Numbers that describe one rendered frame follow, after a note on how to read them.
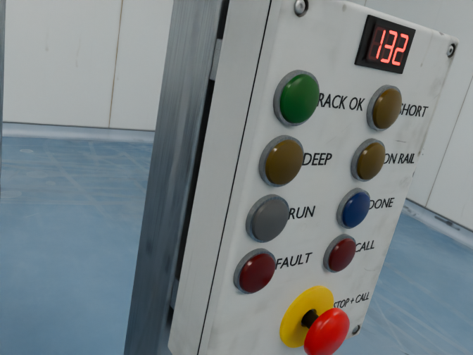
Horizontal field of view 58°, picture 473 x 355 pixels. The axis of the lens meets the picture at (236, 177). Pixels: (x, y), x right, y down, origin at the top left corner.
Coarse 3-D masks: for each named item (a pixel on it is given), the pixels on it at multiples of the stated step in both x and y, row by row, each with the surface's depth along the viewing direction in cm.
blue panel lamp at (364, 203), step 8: (360, 192) 30; (352, 200) 29; (360, 200) 29; (368, 200) 30; (344, 208) 29; (352, 208) 29; (360, 208) 30; (368, 208) 30; (344, 216) 29; (352, 216) 29; (360, 216) 30; (344, 224) 30; (352, 224) 30
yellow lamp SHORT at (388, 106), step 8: (392, 88) 27; (384, 96) 27; (392, 96) 27; (400, 96) 28; (376, 104) 27; (384, 104) 27; (392, 104) 27; (400, 104) 28; (376, 112) 27; (384, 112) 27; (392, 112) 28; (376, 120) 27; (384, 120) 28; (392, 120) 28; (384, 128) 28
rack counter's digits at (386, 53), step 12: (372, 36) 25; (384, 36) 25; (396, 36) 26; (408, 36) 27; (372, 48) 25; (384, 48) 26; (396, 48) 26; (372, 60) 26; (384, 60) 26; (396, 60) 27
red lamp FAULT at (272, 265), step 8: (256, 256) 26; (264, 256) 26; (248, 264) 25; (256, 264) 26; (264, 264) 26; (272, 264) 26; (248, 272) 25; (256, 272) 26; (264, 272) 26; (272, 272) 27; (240, 280) 26; (248, 280) 26; (256, 280) 26; (264, 280) 26; (248, 288) 26; (256, 288) 26
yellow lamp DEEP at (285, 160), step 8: (280, 144) 23; (288, 144) 23; (296, 144) 24; (272, 152) 23; (280, 152) 23; (288, 152) 24; (296, 152) 24; (272, 160) 23; (280, 160) 23; (288, 160) 24; (296, 160) 24; (272, 168) 23; (280, 168) 24; (288, 168) 24; (296, 168) 24; (272, 176) 24; (280, 176) 24; (288, 176) 24; (280, 184) 24
